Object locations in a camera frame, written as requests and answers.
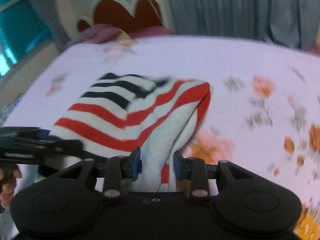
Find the floral pink bed sheet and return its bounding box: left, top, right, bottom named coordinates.
left=5, top=36, right=319, bottom=239

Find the purple crumpled blanket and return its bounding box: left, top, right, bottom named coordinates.
left=64, top=24, right=175, bottom=50

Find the teal glass window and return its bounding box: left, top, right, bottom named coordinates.
left=0, top=0, right=52, bottom=76

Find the person's hand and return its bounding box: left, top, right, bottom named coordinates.
left=0, top=163, right=22, bottom=207

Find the grey window curtain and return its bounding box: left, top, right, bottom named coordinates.
left=28, top=0, right=70, bottom=52

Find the red black white striped sweater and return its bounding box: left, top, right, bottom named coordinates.
left=50, top=73, right=212, bottom=192

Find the grey blue curtain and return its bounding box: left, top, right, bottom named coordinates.
left=168, top=0, right=319, bottom=50

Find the red white scalloped headboard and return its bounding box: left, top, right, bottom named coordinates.
left=75, top=0, right=174, bottom=33

